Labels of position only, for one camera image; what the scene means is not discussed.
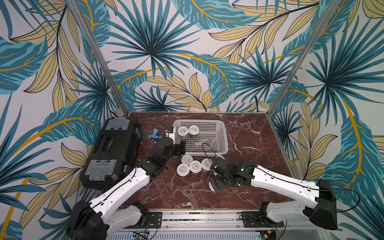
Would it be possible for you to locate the yogurt cup white lid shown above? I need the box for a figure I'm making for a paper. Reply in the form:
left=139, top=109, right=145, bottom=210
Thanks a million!
left=178, top=126, right=189, bottom=141

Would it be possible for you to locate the yogurt cup green label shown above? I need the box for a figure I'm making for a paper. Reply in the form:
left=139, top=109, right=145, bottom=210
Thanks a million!
left=189, top=126, right=200, bottom=139

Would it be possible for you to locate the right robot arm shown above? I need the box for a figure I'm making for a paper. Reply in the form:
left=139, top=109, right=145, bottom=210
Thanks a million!
left=210, top=157, right=338, bottom=231

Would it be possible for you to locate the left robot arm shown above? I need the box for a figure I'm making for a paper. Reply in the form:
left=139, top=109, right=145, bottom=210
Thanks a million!
left=66, top=137, right=186, bottom=240

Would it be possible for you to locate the white perforated plastic basket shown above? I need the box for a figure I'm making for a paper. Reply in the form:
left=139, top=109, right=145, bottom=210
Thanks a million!
left=173, top=119, right=229, bottom=156

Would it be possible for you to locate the small blue toy drill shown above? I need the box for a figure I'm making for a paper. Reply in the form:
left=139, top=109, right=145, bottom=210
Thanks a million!
left=148, top=129, right=162, bottom=140

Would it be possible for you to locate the black plastic toolbox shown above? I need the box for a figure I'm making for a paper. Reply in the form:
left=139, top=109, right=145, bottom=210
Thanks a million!
left=80, top=118, right=142, bottom=190

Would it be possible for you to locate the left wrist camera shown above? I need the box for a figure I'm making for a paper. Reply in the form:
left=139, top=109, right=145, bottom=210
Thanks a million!
left=165, top=127, right=176, bottom=144

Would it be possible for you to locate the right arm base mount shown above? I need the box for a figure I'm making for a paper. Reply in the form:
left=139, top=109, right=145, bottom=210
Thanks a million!
left=239, top=202, right=285, bottom=229

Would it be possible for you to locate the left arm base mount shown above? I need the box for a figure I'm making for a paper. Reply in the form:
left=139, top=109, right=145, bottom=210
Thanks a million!
left=126, top=202, right=163, bottom=229

